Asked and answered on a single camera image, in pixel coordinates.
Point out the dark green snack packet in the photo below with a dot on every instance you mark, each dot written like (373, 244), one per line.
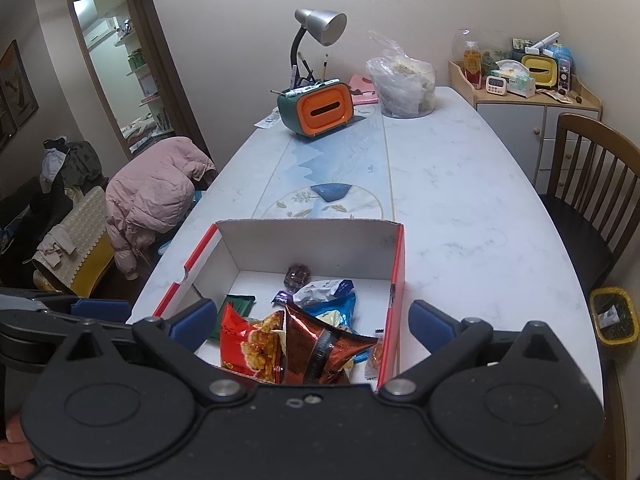
(237, 305)

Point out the paintbrush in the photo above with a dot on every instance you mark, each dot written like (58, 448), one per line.
(325, 70)

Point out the blue cookie packet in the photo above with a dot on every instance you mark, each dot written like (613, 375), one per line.
(345, 305)

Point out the dark framed wall art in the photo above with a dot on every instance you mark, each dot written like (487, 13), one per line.
(17, 85)

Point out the dark clothes pile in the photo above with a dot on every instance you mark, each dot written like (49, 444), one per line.
(75, 165)

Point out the white cabinet wooden top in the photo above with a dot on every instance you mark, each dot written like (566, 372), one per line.
(510, 130)

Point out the brown wooden chair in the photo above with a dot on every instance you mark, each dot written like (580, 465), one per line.
(585, 200)

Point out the brown round candy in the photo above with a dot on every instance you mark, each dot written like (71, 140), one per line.
(296, 274)

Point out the green white wipes pack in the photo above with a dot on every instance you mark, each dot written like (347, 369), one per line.
(515, 80)

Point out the pink puffer jacket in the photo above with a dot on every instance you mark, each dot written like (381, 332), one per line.
(150, 195)

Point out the white thermometer gun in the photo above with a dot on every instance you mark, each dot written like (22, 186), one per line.
(542, 42)

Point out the silver desk lamp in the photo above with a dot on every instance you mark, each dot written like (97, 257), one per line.
(322, 22)

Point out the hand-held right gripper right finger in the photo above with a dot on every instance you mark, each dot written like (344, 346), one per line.
(432, 322)

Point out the yellow bench cream cushion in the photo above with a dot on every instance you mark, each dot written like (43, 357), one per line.
(90, 240)

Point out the clear plastic tub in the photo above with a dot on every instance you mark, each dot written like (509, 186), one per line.
(407, 110)

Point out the yellow tissue box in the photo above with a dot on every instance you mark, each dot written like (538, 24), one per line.
(540, 70)

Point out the orange green tissue box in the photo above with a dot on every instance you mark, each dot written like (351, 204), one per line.
(322, 110)

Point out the beige cloth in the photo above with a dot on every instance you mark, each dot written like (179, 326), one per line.
(52, 247)

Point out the red orange snack bag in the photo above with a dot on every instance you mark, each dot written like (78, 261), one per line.
(250, 345)

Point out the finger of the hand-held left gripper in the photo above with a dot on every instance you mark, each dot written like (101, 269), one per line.
(102, 310)
(117, 326)

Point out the clear plastic bag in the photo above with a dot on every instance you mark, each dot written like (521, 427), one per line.
(400, 75)

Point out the white cardboard box red edges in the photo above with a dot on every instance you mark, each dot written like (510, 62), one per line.
(310, 247)

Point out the yellow trash bin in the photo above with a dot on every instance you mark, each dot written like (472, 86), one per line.
(615, 317)

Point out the small blue globe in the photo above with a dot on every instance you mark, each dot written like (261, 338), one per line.
(560, 52)

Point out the wooden door frame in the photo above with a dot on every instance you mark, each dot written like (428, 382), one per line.
(150, 60)

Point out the orange liquid bottle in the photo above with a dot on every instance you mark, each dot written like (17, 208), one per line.
(471, 62)

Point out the white digital timer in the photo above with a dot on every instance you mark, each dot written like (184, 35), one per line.
(495, 85)

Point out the brown red foil snack bag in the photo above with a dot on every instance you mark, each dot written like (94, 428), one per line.
(315, 345)

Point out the white tube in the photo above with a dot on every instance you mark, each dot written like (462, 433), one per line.
(300, 91)

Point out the person's left hand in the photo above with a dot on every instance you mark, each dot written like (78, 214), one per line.
(15, 455)

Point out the white paper leaflet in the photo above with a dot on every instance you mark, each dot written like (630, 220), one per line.
(267, 120)

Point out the small clear biscuit packet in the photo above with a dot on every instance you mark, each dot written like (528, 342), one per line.
(375, 357)

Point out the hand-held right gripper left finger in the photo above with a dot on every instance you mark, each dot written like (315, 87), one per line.
(192, 322)

